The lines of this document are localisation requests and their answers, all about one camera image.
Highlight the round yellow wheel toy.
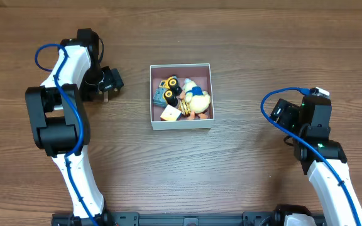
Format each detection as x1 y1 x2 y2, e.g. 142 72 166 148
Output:
178 100 191 116

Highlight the yellow grey toy truck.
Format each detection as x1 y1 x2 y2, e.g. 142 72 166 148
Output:
152 75 182 107

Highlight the wooden rattle drum toy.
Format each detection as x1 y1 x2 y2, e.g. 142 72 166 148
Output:
103 92 109 103

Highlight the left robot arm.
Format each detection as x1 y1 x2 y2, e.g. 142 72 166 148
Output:
25 28 124 226

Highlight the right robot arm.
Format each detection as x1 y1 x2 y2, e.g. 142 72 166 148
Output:
270 95 362 225

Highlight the colourful puzzle cube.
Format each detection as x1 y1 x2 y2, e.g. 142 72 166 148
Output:
160 105 182 121

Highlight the white cardboard box pink inside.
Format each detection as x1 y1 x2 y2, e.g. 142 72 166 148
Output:
150 63 214 130

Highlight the right blue cable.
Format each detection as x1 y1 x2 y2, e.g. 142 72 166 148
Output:
260 87 362 226

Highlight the plush duck blue scarf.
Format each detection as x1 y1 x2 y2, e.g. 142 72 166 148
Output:
179 78 211 121

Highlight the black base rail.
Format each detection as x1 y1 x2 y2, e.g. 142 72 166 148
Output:
51 212 326 226

